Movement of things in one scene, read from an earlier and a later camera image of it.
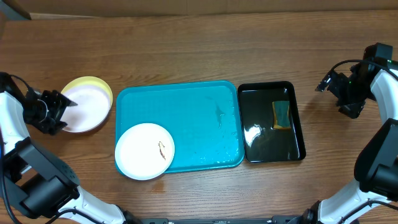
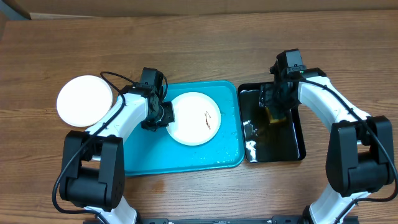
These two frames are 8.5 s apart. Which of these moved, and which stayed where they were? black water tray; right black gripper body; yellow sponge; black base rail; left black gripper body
Moved: yellow sponge; right black gripper body; left black gripper body
Stayed: black water tray; black base rail
